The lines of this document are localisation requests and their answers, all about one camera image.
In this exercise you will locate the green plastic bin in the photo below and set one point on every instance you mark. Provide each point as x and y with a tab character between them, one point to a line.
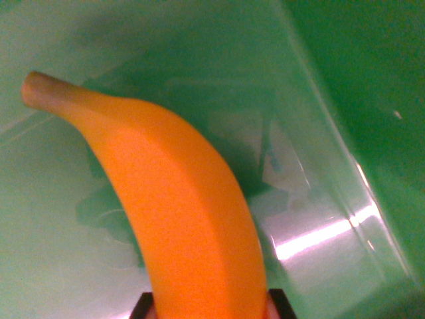
332	99

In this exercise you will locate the yellow plastic banana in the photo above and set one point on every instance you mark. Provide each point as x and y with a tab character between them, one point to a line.
186	206

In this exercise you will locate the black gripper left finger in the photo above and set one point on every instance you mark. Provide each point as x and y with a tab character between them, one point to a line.
142	307

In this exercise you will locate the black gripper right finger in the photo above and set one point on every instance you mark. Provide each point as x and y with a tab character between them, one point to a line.
280	305

